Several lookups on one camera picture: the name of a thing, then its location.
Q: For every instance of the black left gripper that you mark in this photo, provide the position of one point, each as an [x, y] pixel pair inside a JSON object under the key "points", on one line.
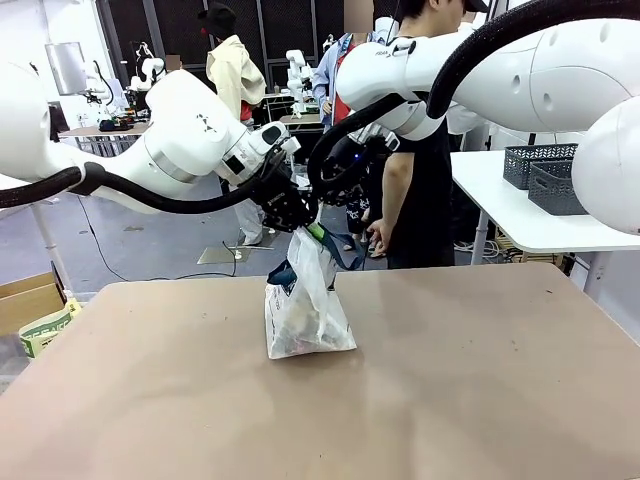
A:
{"points": [[280, 207]]}

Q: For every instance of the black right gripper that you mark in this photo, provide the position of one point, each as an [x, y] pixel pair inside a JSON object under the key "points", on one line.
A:
{"points": [[350, 160]]}

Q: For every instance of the packaged goods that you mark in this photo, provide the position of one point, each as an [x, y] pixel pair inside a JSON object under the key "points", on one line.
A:
{"points": [[310, 332]]}

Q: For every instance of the grey plastic lattice basket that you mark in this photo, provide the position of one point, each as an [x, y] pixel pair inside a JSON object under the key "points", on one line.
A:
{"points": [[520, 165], [555, 190]]}

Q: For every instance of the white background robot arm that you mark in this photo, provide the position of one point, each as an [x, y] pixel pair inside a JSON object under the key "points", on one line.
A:
{"points": [[296, 75], [150, 70]]}

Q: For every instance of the person right forearm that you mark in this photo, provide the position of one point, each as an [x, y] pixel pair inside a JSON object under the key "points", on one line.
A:
{"points": [[397, 190]]}

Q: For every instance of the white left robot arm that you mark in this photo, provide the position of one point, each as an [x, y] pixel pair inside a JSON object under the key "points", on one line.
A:
{"points": [[165, 130]]}

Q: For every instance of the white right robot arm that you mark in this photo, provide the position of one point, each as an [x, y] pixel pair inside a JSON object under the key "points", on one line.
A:
{"points": [[550, 75]]}

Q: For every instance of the person right hand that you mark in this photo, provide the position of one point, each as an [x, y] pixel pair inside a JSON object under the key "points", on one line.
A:
{"points": [[382, 240]]}

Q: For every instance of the person in black t-shirt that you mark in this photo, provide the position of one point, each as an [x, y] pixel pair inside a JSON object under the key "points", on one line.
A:
{"points": [[430, 200]]}

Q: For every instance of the person in blue shirt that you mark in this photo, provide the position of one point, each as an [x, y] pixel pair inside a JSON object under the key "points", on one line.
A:
{"points": [[327, 85]]}

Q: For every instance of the person in cream jacket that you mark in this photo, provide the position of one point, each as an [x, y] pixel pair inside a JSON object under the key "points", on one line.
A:
{"points": [[232, 75]]}

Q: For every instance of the white side table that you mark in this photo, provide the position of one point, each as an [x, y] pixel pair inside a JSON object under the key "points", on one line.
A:
{"points": [[540, 225]]}

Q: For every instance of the wooden background desk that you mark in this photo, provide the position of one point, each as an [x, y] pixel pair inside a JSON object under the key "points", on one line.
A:
{"points": [[100, 131]]}

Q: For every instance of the white table leg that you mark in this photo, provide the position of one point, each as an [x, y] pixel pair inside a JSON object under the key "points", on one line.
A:
{"points": [[52, 250]]}

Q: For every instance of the green white paper sack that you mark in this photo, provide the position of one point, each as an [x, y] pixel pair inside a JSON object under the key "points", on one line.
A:
{"points": [[45, 332]]}

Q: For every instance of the brown cardboard box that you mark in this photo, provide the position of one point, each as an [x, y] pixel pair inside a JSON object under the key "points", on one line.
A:
{"points": [[27, 300]]}

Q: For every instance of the grey wall monitor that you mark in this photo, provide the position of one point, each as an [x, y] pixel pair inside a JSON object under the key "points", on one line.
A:
{"points": [[65, 67]]}

